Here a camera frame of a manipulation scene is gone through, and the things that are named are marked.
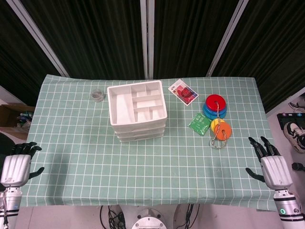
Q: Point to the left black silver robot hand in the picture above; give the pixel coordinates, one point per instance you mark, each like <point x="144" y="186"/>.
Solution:
<point x="15" y="168"/>

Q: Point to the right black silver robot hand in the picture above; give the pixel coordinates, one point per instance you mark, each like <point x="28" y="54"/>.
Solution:
<point x="275" y="170"/>

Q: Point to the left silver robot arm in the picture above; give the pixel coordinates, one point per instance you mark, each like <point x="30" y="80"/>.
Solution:
<point x="10" y="202"/>

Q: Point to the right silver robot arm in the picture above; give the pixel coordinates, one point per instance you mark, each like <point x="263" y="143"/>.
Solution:
<point x="287" y="205"/>

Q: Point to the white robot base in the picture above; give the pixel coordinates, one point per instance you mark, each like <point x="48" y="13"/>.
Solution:
<point x="149" y="220"/>

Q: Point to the white organizer trays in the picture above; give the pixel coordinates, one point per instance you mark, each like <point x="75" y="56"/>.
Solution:
<point x="122" y="109"/>

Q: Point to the black round seat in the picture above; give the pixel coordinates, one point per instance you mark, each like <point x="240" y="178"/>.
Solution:
<point x="4" y="143"/>

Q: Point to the black and white sneaker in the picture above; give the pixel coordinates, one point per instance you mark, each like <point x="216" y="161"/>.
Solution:
<point x="294" y="136"/>
<point x="297" y="106"/>

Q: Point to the brown cardboard box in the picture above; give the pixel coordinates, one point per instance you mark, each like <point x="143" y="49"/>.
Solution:
<point x="9" y="119"/>

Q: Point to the black flat box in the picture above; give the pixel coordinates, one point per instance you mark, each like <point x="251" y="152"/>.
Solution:
<point x="284" y="119"/>

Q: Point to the green foil packet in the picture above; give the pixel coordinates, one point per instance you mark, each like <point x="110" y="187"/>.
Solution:
<point x="199" y="124"/>

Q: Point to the small clear glass jar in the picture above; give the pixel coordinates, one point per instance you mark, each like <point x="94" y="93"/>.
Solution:
<point x="97" y="95"/>

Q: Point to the green checked tablecloth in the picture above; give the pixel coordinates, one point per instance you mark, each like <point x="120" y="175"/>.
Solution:
<point x="133" y="171"/>

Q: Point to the red and white card packet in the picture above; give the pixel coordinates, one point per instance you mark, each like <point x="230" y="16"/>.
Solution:
<point x="183" y="91"/>

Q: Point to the grey partition post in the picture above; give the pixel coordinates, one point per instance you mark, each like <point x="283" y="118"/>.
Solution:
<point x="226" y="40"/>
<point x="147" y="38"/>
<point x="40" y="40"/>

